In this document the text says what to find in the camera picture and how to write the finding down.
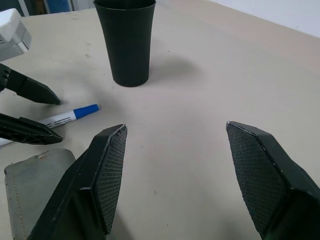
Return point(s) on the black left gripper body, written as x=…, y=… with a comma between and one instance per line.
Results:
x=3, y=78

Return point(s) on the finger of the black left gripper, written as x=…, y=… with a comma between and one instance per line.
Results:
x=25, y=131
x=37, y=91

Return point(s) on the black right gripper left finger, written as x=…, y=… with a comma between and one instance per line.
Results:
x=82, y=180

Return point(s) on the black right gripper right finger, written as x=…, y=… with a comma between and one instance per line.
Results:
x=270, y=175

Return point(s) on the grey glasses case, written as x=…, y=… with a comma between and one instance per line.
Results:
x=32, y=180

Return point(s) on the white marker with blue cap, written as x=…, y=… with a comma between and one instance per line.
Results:
x=85, y=110

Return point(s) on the blue background board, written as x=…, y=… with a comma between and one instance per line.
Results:
x=58, y=5

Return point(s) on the black plastic cup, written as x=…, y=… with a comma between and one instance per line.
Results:
x=127, y=45

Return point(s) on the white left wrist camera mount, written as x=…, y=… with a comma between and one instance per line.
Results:
x=12, y=40

